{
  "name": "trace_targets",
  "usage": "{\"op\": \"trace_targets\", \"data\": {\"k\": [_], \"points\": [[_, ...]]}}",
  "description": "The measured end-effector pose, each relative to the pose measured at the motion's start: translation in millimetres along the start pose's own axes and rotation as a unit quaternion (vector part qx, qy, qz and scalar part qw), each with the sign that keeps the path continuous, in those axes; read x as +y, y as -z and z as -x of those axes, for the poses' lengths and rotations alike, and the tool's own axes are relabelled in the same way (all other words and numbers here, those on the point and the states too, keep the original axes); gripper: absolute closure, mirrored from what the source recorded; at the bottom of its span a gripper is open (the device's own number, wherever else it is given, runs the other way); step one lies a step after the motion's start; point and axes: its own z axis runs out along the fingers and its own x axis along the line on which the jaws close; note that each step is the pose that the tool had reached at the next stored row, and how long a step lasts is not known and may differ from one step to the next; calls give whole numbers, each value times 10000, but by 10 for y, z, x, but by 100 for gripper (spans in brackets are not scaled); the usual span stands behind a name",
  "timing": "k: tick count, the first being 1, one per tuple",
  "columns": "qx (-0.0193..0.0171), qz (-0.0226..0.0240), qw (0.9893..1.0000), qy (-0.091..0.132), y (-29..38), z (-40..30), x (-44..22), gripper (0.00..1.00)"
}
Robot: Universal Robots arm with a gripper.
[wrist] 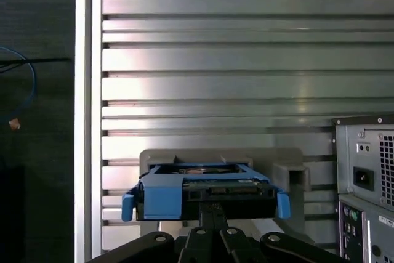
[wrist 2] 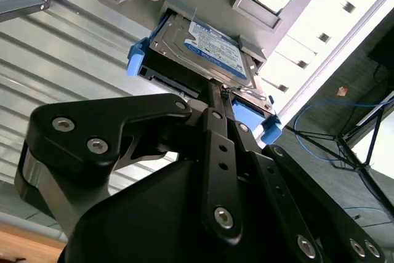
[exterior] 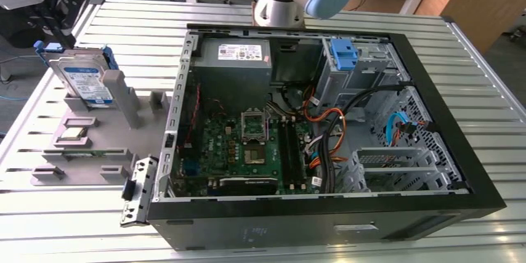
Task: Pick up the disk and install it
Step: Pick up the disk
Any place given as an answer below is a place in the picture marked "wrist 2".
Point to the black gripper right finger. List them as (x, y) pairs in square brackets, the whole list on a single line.
[(277, 189)]

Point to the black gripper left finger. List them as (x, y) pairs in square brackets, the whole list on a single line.
[(77, 139)]

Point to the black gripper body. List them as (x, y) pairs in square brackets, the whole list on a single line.
[(138, 229)]

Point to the hard disk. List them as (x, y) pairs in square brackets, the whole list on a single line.
[(215, 47)]

